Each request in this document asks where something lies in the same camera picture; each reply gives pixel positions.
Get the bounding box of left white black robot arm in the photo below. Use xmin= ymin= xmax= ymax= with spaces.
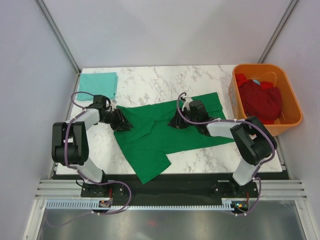
xmin=51 ymin=94 xmax=134 ymax=197

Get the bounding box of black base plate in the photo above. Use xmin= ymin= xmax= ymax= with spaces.
xmin=80 ymin=173 xmax=258 ymax=206

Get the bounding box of white slotted cable duct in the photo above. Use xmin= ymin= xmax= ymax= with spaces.
xmin=45 ymin=198 xmax=248 ymax=211

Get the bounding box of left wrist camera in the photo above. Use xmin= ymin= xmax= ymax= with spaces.
xmin=110 ymin=99 xmax=117 ymax=110

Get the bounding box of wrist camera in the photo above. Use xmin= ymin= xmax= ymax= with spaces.
xmin=180 ymin=96 xmax=193 ymax=111
xmin=110 ymin=99 xmax=117 ymax=110

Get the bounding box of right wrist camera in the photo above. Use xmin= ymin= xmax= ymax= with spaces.
xmin=180 ymin=96 xmax=193 ymax=111

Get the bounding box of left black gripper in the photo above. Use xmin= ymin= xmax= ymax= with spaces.
xmin=100 ymin=108 xmax=133 ymax=133

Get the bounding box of right aluminium frame post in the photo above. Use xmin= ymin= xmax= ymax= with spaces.
xmin=257 ymin=0 xmax=300 ymax=64

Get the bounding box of dark red t shirt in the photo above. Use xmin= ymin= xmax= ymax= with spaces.
xmin=237 ymin=79 xmax=282 ymax=125

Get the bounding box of left aluminium frame post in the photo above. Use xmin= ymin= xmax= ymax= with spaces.
xmin=37 ymin=0 xmax=82 ymax=76

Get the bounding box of aluminium frame post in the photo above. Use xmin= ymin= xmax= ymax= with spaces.
xmin=37 ymin=0 xmax=82 ymax=76
xmin=257 ymin=0 xmax=300 ymax=64

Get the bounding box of aluminium rail profile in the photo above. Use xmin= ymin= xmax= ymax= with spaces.
xmin=35 ymin=180 xmax=307 ymax=200

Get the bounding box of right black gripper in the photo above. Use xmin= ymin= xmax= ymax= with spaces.
xmin=167 ymin=107 xmax=199 ymax=129

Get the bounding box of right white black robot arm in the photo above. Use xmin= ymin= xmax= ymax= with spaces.
xmin=168 ymin=97 xmax=277 ymax=197

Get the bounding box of bright red t shirt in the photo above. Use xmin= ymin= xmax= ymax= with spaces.
xmin=235 ymin=73 xmax=274 ymax=90

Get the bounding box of green t shirt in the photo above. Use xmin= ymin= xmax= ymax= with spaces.
xmin=114 ymin=100 xmax=233 ymax=184

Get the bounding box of folded teal t shirt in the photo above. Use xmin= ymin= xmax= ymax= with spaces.
xmin=78 ymin=72 xmax=118 ymax=100

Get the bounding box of orange plastic bin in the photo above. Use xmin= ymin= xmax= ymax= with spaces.
xmin=228 ymin=63 xmax=303 ymax=136

